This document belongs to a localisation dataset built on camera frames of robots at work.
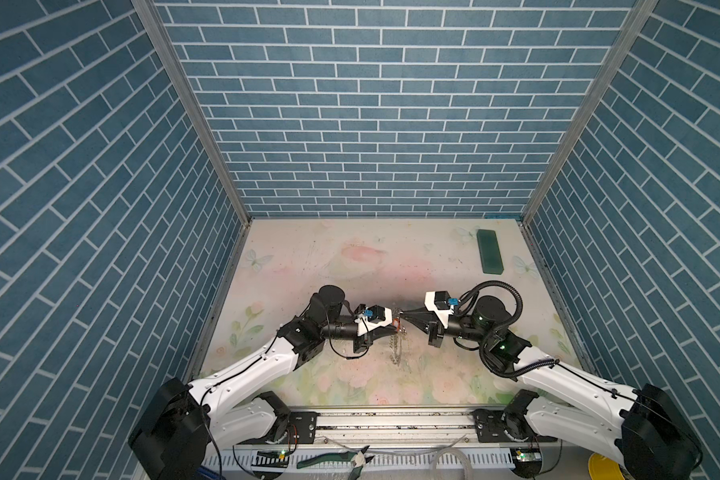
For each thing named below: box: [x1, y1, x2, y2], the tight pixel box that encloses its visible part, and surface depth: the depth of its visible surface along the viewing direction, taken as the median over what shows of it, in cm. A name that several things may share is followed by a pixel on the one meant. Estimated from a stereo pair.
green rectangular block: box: [476, 229, 504, 275], surface depth 111 cm
